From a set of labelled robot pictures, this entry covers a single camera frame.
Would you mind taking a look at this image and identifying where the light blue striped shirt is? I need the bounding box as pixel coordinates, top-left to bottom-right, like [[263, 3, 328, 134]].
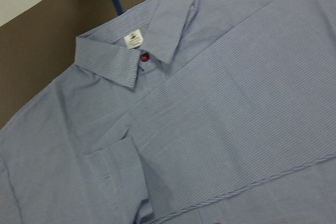
[[1, 0, 335, 223]]

